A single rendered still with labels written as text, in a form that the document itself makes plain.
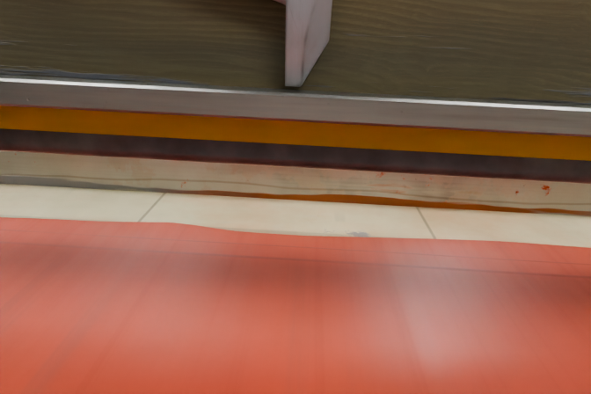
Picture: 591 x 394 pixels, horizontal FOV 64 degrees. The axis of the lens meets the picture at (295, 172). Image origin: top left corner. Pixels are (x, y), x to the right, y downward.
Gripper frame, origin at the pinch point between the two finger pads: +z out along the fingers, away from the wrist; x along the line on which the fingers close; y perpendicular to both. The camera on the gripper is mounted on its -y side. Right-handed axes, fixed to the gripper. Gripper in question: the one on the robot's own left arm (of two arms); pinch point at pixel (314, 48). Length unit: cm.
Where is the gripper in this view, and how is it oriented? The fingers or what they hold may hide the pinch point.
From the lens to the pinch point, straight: 19.9
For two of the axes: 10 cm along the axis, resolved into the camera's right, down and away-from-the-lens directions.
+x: -0.4, 2.9, -9.6
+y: -10.0, -0.5, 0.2
